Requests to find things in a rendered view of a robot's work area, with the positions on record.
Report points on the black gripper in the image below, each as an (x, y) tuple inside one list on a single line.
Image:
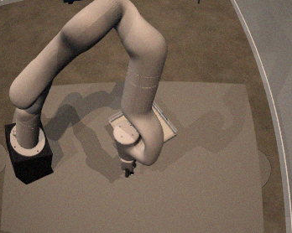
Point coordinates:
[(127, 166)]

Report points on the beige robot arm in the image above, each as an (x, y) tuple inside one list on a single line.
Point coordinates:
[(147, 49)]

